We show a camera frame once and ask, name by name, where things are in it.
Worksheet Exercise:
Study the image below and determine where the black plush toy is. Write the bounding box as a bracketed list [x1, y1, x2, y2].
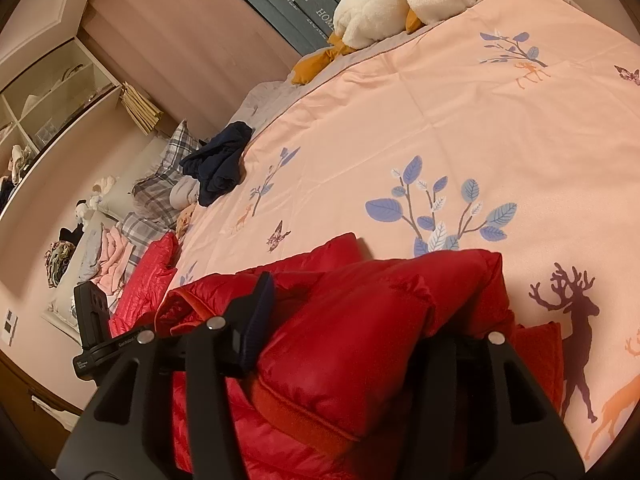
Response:
[57, 225, 86, 247]

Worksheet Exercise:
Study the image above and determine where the white goose plush toy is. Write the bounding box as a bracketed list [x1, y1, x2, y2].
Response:
[290, 0, 483, 86]

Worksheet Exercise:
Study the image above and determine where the plaid pillow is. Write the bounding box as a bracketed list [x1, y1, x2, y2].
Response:
[132, 119, 211, 211]
[120, 210, 167, 272]

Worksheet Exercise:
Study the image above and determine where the small orange plush toy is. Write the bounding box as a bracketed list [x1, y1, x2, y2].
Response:
[176, 203, 199, 239]

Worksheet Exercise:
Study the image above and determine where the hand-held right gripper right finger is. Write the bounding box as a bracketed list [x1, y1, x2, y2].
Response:
[400, 331, 586, 480]

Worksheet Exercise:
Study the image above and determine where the folded pink-red down jacket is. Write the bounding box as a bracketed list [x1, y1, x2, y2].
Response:
[107, 231, 401, 480]

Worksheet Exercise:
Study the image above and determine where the pink curtain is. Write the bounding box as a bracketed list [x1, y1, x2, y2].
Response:
[75, 0, 301, 142]

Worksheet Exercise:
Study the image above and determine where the pink printed duvet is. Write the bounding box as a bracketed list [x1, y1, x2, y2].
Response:
[170, 0, 640, 471]

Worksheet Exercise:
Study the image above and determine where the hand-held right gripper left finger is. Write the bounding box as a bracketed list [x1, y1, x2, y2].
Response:
[56, 271, 277, 480]

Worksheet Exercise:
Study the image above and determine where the pink clothing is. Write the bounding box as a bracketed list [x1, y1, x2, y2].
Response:
[95, 227, 134, 297]

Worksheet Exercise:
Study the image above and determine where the grey clothing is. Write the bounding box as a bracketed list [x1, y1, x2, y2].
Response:
[75, 230, 108, 287]

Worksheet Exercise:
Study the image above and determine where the yellow pleated fabric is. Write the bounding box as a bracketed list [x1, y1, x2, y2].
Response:
[120, 81, 165, 135]

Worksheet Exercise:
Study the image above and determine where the dark navy garment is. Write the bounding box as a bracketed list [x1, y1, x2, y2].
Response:
[179, 121, 255, 207]

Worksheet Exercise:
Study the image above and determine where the patterned fabric bundle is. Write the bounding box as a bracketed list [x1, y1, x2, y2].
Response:
[44, 241, 76, 289]

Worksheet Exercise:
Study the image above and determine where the red down jacket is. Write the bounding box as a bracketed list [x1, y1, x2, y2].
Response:
[155, 232, 566, 461]

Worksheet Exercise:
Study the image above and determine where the white wall cabinet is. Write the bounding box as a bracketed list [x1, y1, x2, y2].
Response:
[0, 0, 124, 222]

